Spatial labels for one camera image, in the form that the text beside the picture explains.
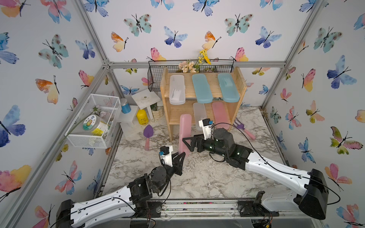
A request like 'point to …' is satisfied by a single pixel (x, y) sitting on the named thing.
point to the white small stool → (146, 98)
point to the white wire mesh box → (108, 108)
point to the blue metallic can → (125, 107)
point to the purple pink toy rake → (239, 125)
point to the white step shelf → (126, 120)
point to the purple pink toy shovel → (148, 133)
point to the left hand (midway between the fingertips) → (184, 153)
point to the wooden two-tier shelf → (173, 112)
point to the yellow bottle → (142, 117)
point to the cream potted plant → (157, 110)
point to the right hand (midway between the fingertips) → (189, 137)
